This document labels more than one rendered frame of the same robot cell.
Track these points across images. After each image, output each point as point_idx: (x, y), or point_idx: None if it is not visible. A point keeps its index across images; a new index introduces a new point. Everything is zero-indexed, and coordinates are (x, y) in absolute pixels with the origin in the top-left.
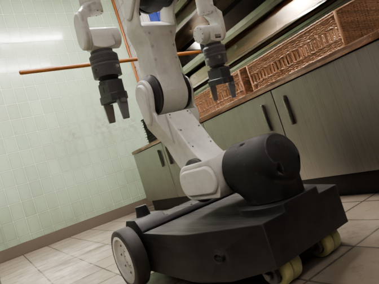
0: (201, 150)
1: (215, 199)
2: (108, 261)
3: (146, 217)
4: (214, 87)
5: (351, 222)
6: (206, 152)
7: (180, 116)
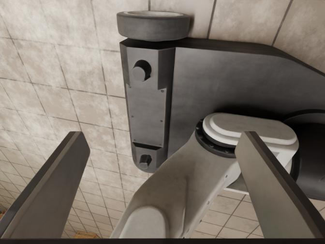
0: (224, 184)
1: (170, 94)
2: (60, 111)
3: (157, 160)
4: (33, 230)
5: (323, 10)
6: (229, 179)
7: (186, 237)
